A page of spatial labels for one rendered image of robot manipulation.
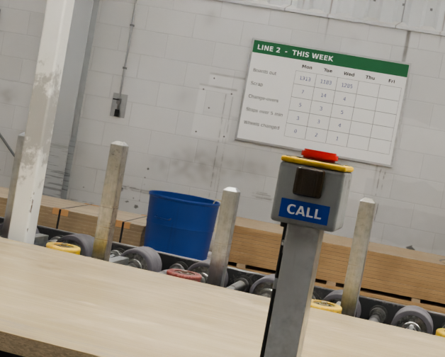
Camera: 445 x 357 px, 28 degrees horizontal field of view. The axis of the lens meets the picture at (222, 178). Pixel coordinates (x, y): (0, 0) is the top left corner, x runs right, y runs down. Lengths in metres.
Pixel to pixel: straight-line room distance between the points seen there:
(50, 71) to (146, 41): 6.25
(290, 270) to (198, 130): 7.26
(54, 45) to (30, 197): 0.36
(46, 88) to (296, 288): 1.27
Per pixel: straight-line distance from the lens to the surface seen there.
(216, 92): 8.19
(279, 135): 8.07
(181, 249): 6.48
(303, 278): 0.96
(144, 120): 8.30
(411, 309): 2.46
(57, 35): 2.13
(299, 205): 0.93
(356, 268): 2.05
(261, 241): 6.82
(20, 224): 2.15
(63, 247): 2.08
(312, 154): 0.95
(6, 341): 1.31
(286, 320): 0.97
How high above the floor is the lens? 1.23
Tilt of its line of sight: 3 degrees down
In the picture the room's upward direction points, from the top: 10 degrees clockwise
